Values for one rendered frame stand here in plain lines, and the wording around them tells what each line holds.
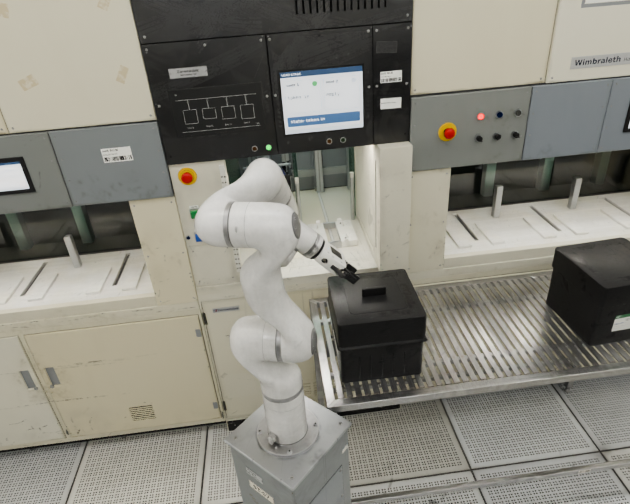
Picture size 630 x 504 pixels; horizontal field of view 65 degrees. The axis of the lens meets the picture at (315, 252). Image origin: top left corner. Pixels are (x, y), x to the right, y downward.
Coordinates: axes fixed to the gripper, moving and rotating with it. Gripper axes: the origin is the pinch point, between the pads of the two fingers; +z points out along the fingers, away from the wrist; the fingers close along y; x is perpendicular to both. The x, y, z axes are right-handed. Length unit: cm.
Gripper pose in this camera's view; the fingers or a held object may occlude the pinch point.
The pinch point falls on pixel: (351, 273)
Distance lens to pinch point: 161.1
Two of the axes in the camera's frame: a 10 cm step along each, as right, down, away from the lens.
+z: 7.5, 5.4, 3.9
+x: -6.6, 6.8, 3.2
